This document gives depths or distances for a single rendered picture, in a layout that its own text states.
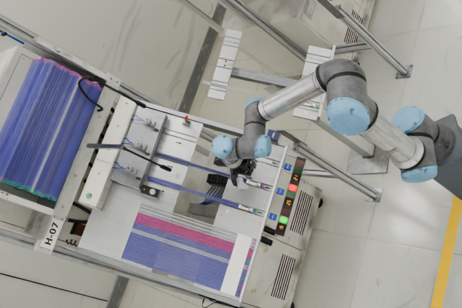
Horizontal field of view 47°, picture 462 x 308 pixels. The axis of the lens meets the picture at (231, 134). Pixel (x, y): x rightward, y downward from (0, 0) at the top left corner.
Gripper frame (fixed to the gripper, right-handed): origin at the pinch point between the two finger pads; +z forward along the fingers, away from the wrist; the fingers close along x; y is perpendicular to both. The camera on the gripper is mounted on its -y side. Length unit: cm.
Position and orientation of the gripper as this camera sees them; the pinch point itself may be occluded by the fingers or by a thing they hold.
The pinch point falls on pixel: (244, 173)
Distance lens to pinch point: 209.8
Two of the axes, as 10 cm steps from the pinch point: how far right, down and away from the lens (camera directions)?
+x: 3.1, -9.2, 2.6
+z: 3.1, 3.5, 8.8
